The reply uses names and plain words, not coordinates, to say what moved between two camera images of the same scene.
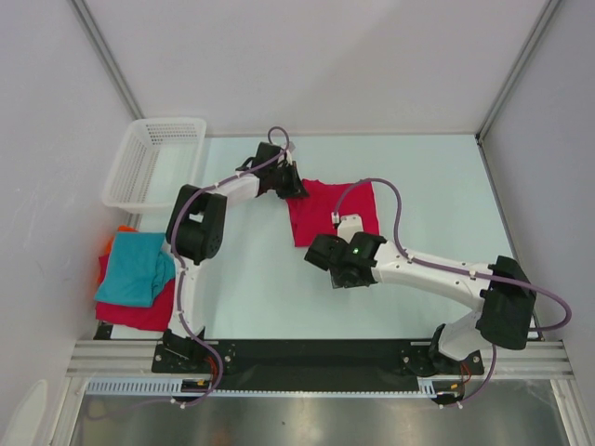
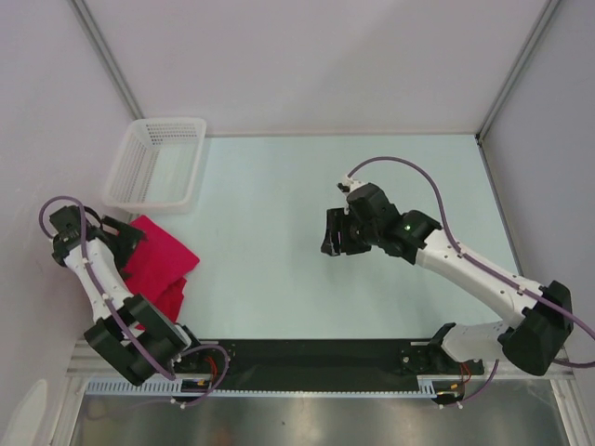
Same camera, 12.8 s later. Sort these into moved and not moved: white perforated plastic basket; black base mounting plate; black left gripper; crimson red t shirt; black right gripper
Moved: black left gripper; crimson red t shirt; black right gripper
Not moved: white perforated plastic basket; black base mounting plate
